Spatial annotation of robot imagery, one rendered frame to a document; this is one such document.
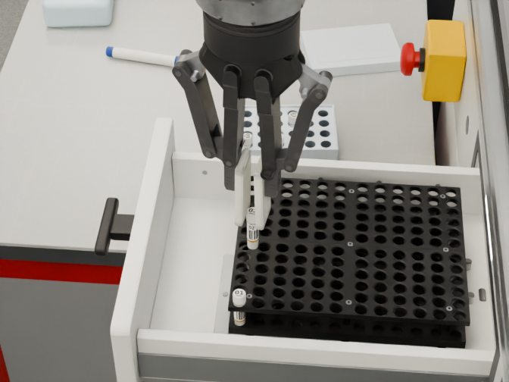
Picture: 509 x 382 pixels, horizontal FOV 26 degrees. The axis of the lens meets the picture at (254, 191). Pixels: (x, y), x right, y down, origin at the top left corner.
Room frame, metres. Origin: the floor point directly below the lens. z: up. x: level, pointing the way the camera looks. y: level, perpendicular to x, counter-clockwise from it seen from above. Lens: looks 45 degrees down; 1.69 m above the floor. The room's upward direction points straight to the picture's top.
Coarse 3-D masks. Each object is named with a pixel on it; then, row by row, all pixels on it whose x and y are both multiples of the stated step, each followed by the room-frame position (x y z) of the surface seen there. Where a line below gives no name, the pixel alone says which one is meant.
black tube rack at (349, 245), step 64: (320, 192) 0.80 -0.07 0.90; (384, 192) 0.80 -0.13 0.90; (448, 192) 0.81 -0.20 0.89; (256, 256) 0.71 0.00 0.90; (320, 256) 0.71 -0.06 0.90; (384, 256) 0.74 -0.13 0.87; (448, 256) 0.71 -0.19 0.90; (256, 320) 0.66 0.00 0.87; (320, 320) 0.66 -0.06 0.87; (384, 320) 0.64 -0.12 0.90; (448, 320) 0.63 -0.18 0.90
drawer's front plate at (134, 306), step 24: (168, 120) 0.88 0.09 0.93; (168, 144) 0.85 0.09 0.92; (168, 168) 0.84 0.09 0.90; (144, 192) 0.77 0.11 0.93; (168, 192) 0.83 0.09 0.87; (144, 216) 0.74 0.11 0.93; (168, 216) 0.82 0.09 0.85; (144, 240) 0.71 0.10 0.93; (144, 264) 0.68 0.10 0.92; (120, 288) 0.65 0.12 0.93; (144, 288) 0.67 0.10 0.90; (120, 312) 0.62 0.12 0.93; (144, 312) 0.66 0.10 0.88; (120, 336) 0.60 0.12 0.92; (120, 360) 0.60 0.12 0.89
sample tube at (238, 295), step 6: (234, 294) 0.65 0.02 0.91; (240, 294) 0.65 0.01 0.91; (234, 300) 0.65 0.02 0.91; (240, 300) 0.65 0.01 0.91; (240, 306) 0.65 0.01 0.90; (234, 312) 0.65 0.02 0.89; (240, 312) 0.65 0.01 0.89; (234, 318) 0.65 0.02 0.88; (240, 318) 0.65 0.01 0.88; (240, 324) 0.65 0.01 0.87
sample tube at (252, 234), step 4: (248, 208) 0.70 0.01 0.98; (252, 208) 0.70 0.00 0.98; (248, 212) 0.70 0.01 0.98; (252, 212) 0.70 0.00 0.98; (248, 216) 0.69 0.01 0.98; (252, 216) 0.69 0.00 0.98; (248, 220) 0.69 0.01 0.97; (252, 220) 0.69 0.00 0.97; (248, 224) 0.69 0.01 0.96; (252, 224) 0.69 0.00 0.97; (248, 228) 0.69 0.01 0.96; (252, 228) 0.69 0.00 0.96; (248, 232) 0.69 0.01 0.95; (252, 232) 0.69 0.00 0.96; (256, 232) 0.69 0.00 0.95; (248, 236) 0.69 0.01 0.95; (252, 236) 0.69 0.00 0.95; (256, 236) 0.69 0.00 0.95; (248, 240) 0.69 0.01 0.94; (252, 240) 0.69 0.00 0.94; (256, 240) 0.69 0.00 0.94; (248, 244) 0.69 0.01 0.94; (252, 244) 0.69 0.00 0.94; (256, 244) 0.69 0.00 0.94; (252, 248) 0.69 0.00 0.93; (256, 248) 0.69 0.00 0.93
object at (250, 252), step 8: (240, 232) 0.74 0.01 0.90; (240, 240) 0.73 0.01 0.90; (240, 248) 0.72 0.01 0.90; (240, 256) 0.72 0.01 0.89; (248, 256) 0.72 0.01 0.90; (240, 264) 0.70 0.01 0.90; (248, 264) 0.70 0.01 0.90; (240, 272) 0.69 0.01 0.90; (248, 272) 0.69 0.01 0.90; (232, 280) 0.68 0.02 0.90; (248, 280) 0.68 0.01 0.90; (232, 288) 0.67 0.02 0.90; (240, 288) 0.68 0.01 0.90; (248, 288) 0.67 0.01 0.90; (232, 296) 0.66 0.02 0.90; (232, 304) 0.65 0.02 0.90
